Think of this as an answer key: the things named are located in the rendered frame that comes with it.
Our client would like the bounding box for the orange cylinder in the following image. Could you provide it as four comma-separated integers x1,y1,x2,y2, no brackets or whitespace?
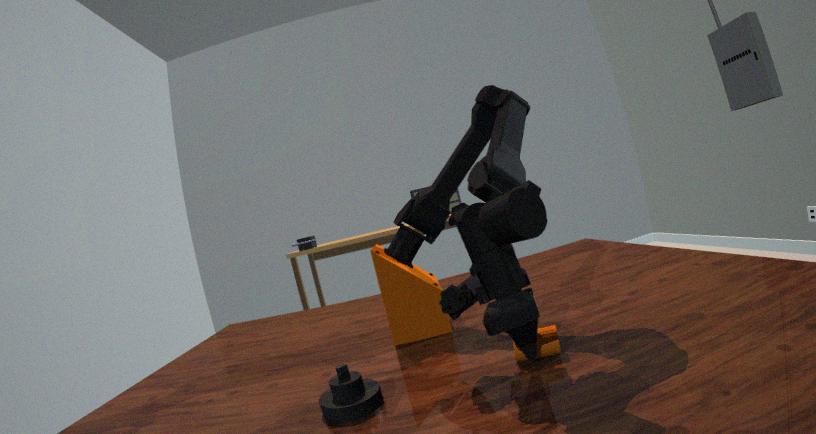
512,324,561,362

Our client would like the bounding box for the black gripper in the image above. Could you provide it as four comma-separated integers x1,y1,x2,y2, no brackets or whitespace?
470,244,540,360

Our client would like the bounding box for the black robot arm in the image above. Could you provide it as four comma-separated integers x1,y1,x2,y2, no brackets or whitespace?
384,85,547,320

